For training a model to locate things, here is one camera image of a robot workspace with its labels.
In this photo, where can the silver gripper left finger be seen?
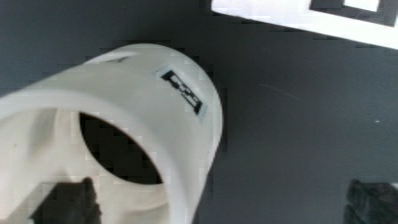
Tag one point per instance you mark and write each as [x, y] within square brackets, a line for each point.
[70, 206]

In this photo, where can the white lamp shade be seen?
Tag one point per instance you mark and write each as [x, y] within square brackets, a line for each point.
[117, 121]

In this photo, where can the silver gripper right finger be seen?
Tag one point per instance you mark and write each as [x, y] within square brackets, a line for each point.
[372, 207]

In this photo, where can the white marker sheet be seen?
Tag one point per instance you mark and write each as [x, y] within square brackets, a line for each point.
[360, 20]

